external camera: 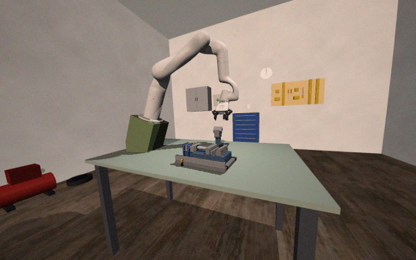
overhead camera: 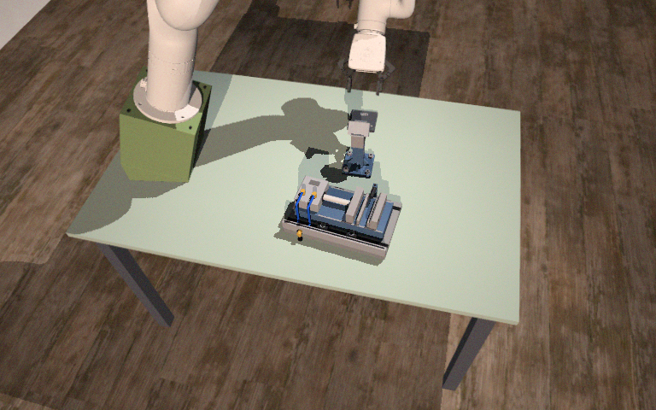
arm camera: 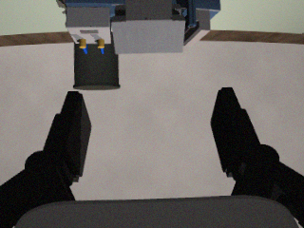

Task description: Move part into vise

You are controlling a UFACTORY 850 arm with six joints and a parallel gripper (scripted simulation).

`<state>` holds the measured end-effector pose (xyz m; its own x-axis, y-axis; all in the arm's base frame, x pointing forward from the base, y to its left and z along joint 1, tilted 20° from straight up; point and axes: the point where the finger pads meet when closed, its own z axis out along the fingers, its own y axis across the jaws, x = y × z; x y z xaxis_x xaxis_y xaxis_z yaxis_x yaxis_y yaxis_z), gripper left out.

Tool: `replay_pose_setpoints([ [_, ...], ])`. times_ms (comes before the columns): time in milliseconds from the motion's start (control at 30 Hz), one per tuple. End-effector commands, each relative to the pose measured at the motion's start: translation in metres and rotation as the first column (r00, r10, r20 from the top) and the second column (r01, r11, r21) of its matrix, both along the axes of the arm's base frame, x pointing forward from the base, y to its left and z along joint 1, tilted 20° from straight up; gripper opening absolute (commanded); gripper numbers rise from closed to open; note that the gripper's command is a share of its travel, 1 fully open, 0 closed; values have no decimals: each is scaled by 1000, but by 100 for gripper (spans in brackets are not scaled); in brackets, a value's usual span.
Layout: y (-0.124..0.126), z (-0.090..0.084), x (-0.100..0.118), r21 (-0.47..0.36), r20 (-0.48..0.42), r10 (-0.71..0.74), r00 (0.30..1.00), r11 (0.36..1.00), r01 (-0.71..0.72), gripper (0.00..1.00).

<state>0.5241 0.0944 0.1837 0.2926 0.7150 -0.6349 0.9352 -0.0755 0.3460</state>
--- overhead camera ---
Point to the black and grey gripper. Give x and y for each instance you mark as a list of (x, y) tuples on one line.
[(362, 57)]

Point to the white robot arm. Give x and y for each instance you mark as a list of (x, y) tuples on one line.
[(165, 95)]

